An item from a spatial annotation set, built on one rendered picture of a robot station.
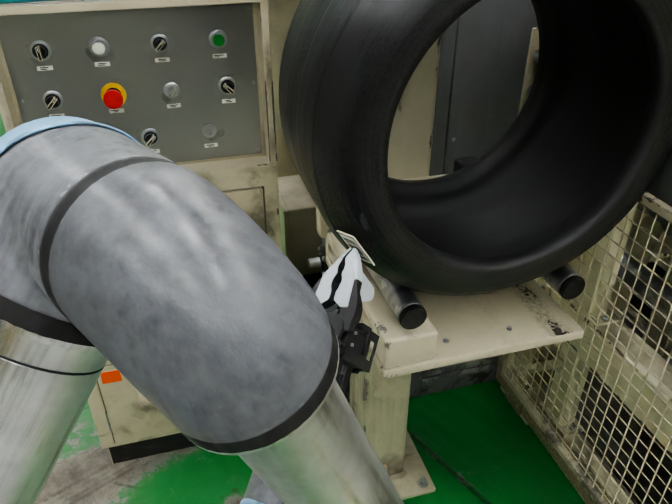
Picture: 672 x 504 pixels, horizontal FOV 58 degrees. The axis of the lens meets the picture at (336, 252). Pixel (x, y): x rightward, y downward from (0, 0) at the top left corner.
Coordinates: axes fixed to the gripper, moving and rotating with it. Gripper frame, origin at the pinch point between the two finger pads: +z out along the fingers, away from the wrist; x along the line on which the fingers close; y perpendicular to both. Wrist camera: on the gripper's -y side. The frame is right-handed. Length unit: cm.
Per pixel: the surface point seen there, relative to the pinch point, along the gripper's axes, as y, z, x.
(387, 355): 19.7, -7.9, -3.4
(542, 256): 24.0, 11.7, 16.2
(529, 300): 44.5, 12.5, 6.4
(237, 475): 75, -35, -83
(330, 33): -19.5, 19.9, 4.2
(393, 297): 16.2, 0.5, -2.7
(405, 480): 101, -22, -44
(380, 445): 86, -16, -45
